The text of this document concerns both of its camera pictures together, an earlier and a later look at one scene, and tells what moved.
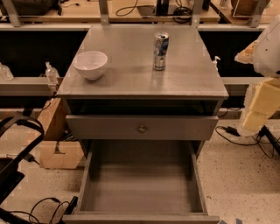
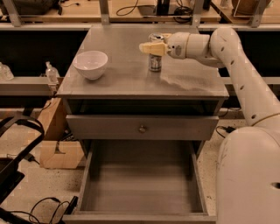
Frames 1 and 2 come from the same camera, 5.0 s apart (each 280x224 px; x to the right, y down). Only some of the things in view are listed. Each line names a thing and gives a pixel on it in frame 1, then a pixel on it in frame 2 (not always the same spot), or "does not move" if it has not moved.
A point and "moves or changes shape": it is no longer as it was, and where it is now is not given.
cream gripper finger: [255, 53] to [166, 36]
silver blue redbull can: [160, 45] moves or changes shape
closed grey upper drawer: [139, 127] does not move
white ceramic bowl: [91, 64] does not move
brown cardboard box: [55, 153] does not move
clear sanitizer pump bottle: [52, 73] does not move
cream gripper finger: [264, 104] to [154, 48]
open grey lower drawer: [141, 182] does not move
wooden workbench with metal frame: [75, 15] does not move
